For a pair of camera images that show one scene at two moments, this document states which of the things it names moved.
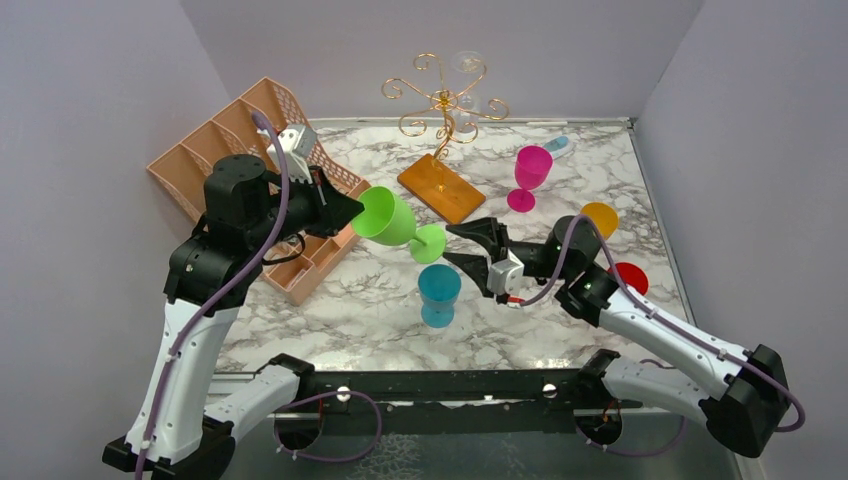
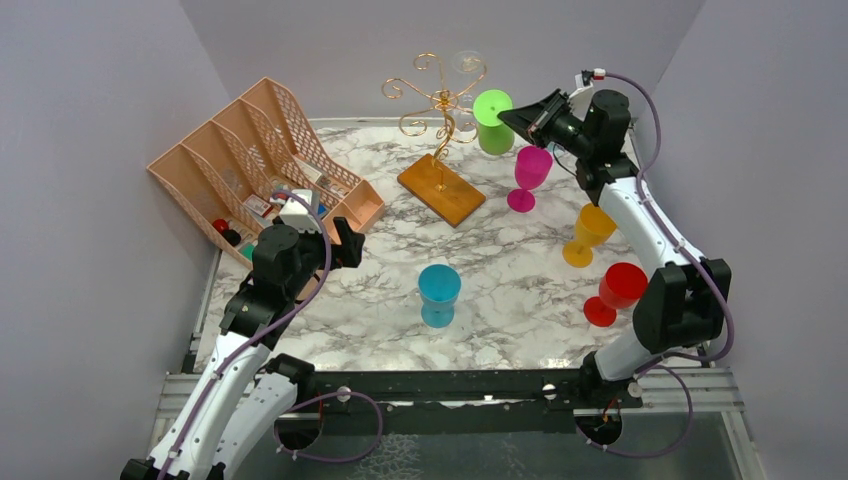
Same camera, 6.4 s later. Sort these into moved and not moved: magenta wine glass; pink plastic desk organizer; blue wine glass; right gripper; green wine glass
Moved: green wine glass; right gripper
Not moved: pink plastic desk organizer; magenta wine glass; blue wine glass
